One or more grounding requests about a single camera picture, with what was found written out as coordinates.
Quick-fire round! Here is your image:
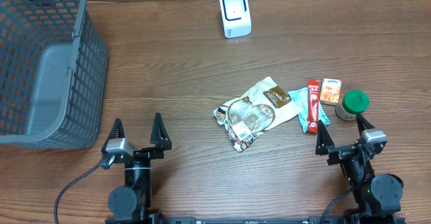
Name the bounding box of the red snack stick packet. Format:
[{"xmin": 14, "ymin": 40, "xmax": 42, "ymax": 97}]
[{"xmin": 307, "ymin": 80, "xmax": 320, "ymax": 133}]

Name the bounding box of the teal snack packet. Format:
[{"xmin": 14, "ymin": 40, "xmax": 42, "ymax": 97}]
[{"xmin": 288, "ymin": 87, "xmax": 331, "ymax": 133}]

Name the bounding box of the grey plastic mesh basket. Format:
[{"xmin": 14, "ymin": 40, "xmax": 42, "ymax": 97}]
[{"xmin": 1, "ymin": 0, "xmax": 108, "ymax": 149}]

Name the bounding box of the brown cookie bag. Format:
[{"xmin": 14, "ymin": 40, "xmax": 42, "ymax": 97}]
[{"xmin": 213, "ymin": 77, "xmax": 300, "ymax": 152}]

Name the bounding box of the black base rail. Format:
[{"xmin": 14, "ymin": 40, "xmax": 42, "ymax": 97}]
[{"xmin": 104, "ymin": 215, "xmax": 406, "ymax": 224}]

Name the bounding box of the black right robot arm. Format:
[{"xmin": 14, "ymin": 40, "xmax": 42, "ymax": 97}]
[{"xmin": 315, "ymin": 114, "xmax": 405, "ymax": 224}]

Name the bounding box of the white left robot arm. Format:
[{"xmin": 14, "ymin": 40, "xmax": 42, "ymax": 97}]
[{"xmin": 100, "ymin": 112, "xmax": 172, "ymax": 224}]

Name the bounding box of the green lid jar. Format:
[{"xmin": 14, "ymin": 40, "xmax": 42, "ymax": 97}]
[{"xmin": 335, "ymin": 90, "xmax": 370, "ymax": 121}]

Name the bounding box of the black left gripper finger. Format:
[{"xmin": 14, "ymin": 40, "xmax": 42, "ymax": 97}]
[
  {"xmin": 100, "ymin": 118, "xmax": 125, "ymax": 152},
  {"xmin": 150, "ymin": 112, "xmax": 172, "ymax": 150}
]

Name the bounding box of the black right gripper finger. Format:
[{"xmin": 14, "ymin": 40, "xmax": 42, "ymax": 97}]
[
  {"xmin": 356, "ymin": 114, "xmax": 375, "ymax": 139},
  {"xmin": 315, "ymin": 120, "xmax": 335, "ymax": 155}
]

